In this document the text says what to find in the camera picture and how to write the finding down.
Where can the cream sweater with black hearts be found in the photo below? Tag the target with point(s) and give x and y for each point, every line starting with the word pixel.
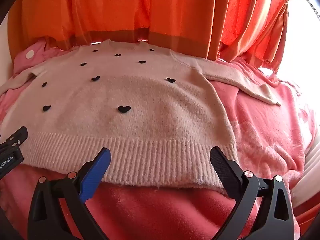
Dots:
pixel 140 120

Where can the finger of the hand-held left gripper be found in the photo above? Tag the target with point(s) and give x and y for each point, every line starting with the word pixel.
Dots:
pixel 17 137

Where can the orange curtain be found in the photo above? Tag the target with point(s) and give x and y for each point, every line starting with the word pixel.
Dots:
pixel 150 10

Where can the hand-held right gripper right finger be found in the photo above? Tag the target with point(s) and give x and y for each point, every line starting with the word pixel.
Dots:
pixel 223 170

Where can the pink fleece blanket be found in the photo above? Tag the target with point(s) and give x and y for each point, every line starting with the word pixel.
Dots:
pixel 265 135

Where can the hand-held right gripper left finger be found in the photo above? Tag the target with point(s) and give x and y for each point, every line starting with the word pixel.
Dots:
pixel 96 170

